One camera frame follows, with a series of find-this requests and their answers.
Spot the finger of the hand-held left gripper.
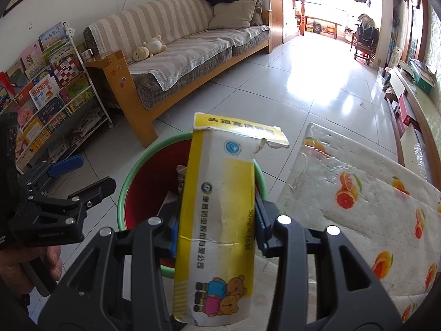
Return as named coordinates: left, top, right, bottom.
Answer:
left=12, top=177, right=117, bottom=227
left=17, top=155, right=85, bottom=197

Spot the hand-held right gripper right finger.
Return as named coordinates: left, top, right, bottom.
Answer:
left=254, top=193, right=404, bottom=331

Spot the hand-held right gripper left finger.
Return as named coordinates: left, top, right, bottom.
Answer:
left=37, top=200, right=180, bottom=331

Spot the yellow white medicine box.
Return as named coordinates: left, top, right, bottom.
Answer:
left=173, top=112, right=290, bottom=326

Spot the red bin with green rim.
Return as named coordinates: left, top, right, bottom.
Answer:
left=117, top=133, right=269, bottom=280

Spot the person's left hand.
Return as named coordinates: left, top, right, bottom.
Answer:
left=0, top=245, right=63, bottom=287

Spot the white paper piece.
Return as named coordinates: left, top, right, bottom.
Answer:
left=158, top=191, right=180, bottom=216

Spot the grey milk carton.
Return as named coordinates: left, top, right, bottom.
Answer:
left=176, top=165, right=189, bottom=194

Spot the row of children's picture books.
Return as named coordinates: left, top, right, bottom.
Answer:
left=0, top=22, right=104, bottom=166

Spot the table with orange-print cloth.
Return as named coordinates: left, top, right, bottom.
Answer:
left=276, top=122, right=441, bottom=325

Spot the wooden sofa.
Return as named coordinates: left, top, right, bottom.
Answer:
left=83, top=0, right=271, bottom=147

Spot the red paper bag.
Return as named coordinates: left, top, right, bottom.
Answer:
left=0, top=72, right=16, bottom=100

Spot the cream plush bear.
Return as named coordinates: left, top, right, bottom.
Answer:
left=143, top=35, right=168, bottom=57

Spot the crinkled silver foil mat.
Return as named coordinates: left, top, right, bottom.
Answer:
left=412, top=141, right=428, bottom=180

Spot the beige striped sofa cover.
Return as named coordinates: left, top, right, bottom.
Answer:
left=84, top=0, right=271, bottom=92

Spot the red flat box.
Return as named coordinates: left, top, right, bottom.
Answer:
left=398, top=95, right=414, bottom=126

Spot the long low television cabinet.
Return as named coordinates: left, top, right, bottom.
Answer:
left=379, top=64, right=441, bottom=194

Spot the wooden chair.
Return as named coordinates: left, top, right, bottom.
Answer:
left=355, top=34, right=380, bottom=66

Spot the beige cushion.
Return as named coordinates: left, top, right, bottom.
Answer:
left=208, top=0, right=257, bottom=30

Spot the low wooden table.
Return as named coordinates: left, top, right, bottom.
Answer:
left=305, top=15, right=342, bottom=38

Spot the patterned cushion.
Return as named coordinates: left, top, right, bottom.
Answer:
left=250, top=0, right=264, bottom=26

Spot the green cardboard box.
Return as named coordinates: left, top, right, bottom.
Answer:
left=412, top=72, right=437, bottom=88

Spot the dark clothes heap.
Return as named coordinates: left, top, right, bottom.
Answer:
left=356, top=14, right=380, bottom=47

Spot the stack of magazines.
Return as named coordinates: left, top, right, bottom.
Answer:
left=408, top=58, right=438, bottom=80

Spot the wooden framed glass door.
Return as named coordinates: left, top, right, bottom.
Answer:
left=408, top=0, right=431, bottom=63

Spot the white wire book rack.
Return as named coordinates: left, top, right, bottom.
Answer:
left=0, top=21, right=114, bottom=176

